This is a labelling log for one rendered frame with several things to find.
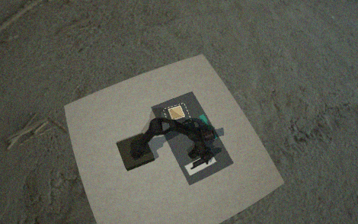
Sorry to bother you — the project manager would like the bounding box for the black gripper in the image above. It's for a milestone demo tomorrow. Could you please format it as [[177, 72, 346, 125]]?
[[195, 142, 213, 165]]

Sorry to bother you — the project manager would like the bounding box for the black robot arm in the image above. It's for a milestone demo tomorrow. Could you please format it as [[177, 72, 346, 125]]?
[[130, 117, 215, 161]]

